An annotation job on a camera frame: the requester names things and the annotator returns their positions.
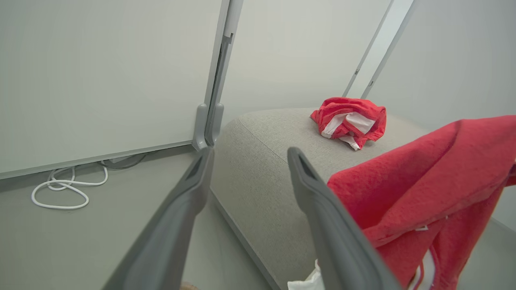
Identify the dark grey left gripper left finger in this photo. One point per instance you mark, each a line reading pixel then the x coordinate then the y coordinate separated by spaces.
pixel 169 233

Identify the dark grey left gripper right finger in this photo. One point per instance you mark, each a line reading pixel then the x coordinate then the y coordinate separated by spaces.
pixel 338 241

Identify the plain red garment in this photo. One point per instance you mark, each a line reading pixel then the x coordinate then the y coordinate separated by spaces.
pixel 423 173

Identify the red garment with white lining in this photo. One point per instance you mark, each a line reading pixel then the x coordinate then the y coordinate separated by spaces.
pixel 363 108

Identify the grey fabric sofa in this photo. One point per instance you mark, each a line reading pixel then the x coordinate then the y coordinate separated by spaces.
pixel 262 169

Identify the white cloth piece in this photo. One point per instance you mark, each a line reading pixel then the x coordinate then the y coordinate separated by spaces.
pixel 310 282

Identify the white partition panel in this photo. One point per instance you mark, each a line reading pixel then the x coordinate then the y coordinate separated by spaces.
pixel 100 72
pixel 290 52
pixel 455 60

